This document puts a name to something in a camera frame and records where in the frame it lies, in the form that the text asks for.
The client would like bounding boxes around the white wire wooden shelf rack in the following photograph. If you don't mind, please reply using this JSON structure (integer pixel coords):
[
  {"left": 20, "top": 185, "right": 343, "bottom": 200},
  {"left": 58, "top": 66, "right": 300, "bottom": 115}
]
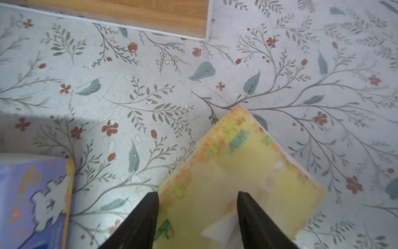
[{"left": 1, "top": 0, "right": 214, "bottom": 40}]

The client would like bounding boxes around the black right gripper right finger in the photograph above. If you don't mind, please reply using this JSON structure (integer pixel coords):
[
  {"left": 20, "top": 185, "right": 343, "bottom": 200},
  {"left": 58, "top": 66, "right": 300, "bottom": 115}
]
[{"left": 237, "top": 192, "right": 297, "bottom": 249}]

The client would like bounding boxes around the green tissue pack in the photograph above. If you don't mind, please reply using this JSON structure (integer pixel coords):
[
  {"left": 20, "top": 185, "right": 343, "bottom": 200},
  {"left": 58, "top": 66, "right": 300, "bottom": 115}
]
[{"left": 153, "top": 106, "right": 325, "bottom": 249}]

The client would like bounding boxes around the purple tissue pack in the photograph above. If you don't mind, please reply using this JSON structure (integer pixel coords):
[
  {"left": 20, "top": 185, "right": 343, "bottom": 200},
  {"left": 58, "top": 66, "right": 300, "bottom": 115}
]
[{"left": 1, "top": 153, "right": 75, "bottom": 249}]

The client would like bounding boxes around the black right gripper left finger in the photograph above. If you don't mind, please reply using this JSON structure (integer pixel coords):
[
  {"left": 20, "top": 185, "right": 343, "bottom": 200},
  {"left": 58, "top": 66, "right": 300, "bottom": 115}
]
[{"left": 99, "top": 192, "right": 159, "bottom": 249}]

